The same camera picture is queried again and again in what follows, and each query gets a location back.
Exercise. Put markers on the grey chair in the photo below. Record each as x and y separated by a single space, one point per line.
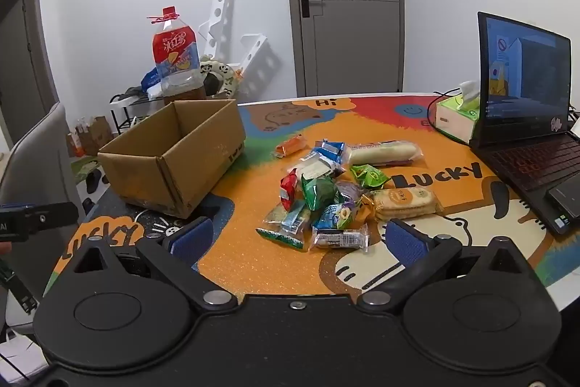
36 169

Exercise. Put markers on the panda print cushion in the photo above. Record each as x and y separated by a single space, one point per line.
222 74

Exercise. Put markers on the dark green pyramid packet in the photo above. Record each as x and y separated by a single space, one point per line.
317 193

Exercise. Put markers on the black shoe rack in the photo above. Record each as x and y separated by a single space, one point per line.
131 106

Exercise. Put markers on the green tissue box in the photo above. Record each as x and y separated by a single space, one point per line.
453 119

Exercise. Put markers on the orange snack packet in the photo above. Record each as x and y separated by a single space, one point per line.
290 146

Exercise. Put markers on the purple snack packet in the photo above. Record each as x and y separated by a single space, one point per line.
350 191

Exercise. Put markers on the white sandwich biscuit packet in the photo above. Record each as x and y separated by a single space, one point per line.
312 169

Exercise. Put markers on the dark slippers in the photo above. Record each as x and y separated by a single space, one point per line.
95 180

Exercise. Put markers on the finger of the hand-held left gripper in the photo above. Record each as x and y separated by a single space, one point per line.
52 214

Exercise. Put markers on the large red-label drink bottle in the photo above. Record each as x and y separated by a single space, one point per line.
174 51

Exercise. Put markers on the long bread packet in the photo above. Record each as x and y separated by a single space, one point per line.
383 153

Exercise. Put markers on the green-edged flat snack packet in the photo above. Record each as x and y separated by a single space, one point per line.
281 238

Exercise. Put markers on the black and white snack packet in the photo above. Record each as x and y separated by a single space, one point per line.
340 238

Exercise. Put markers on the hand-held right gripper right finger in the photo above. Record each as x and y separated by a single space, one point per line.
408 243

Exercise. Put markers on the black box on laptop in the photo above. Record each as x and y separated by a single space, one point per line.
564 197

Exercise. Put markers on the brown cardboard box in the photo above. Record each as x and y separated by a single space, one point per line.
149 183

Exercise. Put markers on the black laptop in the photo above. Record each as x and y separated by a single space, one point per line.
525 74

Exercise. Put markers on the white perforated board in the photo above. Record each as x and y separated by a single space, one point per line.
217 15
256 65

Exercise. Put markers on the blue plastic bag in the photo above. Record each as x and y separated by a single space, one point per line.
152 79

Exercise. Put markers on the blue and white snack packet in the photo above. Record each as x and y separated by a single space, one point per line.
330 149

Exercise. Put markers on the red snack packet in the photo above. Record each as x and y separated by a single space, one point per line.
288 190

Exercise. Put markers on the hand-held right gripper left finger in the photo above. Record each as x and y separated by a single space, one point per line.
192 238

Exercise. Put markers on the grey room door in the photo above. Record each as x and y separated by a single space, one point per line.
353 6

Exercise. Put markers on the light green snack packet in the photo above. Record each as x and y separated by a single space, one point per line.
369 175

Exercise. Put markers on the grey side door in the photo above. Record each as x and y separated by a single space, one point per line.
20 65

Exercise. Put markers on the brown paper bags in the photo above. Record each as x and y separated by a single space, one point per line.
93 135

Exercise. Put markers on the teal snack packet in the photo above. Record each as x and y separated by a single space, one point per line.
295 218

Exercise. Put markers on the orange rice cracker packet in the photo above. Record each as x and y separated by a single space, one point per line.
403 203

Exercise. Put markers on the blue cartoon snack packet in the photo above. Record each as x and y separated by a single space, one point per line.
336 215

